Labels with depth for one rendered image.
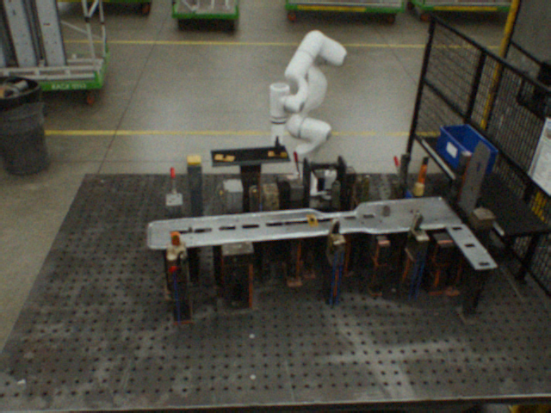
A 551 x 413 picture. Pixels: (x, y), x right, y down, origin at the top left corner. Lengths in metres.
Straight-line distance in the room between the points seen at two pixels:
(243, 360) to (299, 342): 0.24
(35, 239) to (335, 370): 2.60
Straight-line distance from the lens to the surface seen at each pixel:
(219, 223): 2.32
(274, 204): 2.40
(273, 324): 2.29
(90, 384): 2.19
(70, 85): 5.95
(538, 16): 4.73
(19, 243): 4.13
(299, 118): 2.75
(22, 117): 4.65
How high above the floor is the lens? 2.38
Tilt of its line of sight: 34 degrees down
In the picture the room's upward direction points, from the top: 2 degrees clockwise
